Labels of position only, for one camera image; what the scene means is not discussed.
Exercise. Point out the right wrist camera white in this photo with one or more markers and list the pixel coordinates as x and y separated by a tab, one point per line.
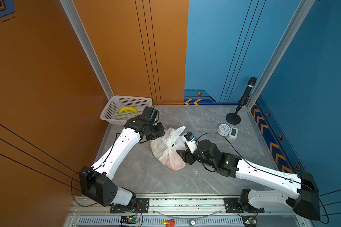
190	141

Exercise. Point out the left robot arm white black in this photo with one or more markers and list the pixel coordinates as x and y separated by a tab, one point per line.
96	180

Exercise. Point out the red yellow button box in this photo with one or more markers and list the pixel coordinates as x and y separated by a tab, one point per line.
169	223

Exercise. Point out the white plastic bag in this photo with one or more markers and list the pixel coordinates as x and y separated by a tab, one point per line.
169	143

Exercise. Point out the round white clock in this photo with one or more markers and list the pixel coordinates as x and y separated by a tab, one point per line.
223	130

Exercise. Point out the orange fruit in bag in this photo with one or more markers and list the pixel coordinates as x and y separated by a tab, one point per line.
173	161

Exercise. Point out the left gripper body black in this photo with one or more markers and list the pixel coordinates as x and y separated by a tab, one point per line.
156	131

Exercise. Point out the yellow banana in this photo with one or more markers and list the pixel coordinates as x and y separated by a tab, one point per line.
124	109

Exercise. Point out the white plastic basket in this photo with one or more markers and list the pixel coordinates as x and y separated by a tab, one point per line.
119	109

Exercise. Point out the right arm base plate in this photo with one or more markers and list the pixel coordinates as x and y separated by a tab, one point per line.
232	205

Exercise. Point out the black microphone on stand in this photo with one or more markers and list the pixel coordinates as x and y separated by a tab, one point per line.
234	118

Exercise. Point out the aluminium front rail frame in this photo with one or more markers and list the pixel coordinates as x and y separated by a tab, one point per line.
187	210

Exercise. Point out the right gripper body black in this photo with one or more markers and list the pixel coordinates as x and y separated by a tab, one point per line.
209	163

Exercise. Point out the small white digital timer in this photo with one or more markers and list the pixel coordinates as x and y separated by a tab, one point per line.
233	133

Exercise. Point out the green circuit board left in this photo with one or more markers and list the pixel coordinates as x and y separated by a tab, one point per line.
129	221

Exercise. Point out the circuit board right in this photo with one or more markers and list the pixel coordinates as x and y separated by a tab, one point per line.
249	222

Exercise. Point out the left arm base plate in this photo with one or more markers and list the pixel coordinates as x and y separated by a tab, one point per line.
141	204

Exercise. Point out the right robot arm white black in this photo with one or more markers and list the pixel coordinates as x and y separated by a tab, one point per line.
288	191

